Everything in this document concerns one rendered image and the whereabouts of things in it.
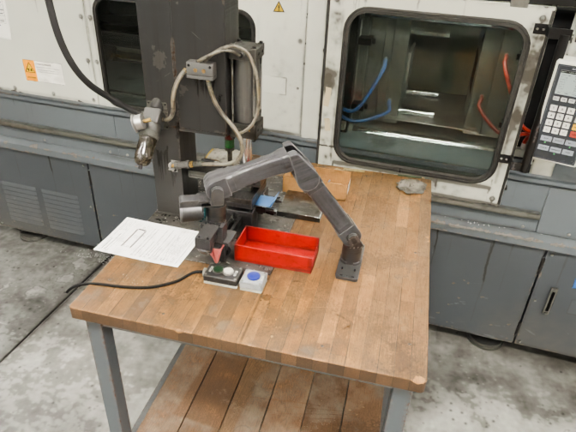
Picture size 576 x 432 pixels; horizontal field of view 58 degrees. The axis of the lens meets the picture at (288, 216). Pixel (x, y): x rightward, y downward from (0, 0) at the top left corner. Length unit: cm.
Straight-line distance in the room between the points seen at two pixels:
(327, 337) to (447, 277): 125
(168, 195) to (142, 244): 22
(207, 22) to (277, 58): 74
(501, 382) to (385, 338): 135
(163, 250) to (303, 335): 58
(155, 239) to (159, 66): 56
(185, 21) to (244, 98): 28
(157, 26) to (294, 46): 76
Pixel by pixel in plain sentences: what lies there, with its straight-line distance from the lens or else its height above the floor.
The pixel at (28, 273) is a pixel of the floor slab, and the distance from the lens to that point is 335.
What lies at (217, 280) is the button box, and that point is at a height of 92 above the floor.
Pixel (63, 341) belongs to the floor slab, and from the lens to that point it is 285.
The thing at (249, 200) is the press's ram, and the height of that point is 104.
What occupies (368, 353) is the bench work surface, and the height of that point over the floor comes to 90.
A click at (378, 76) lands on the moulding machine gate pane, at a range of 219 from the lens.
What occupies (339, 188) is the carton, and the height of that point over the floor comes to 95.
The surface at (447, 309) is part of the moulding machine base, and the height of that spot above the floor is 21.
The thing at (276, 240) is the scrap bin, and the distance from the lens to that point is 174.
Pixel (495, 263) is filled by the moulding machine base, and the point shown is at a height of 52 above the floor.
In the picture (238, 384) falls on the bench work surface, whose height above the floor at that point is 22.
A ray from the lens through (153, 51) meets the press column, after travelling 171.
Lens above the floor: 190
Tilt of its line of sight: 32 degrees down
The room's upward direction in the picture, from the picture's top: 3 degrees clockwise
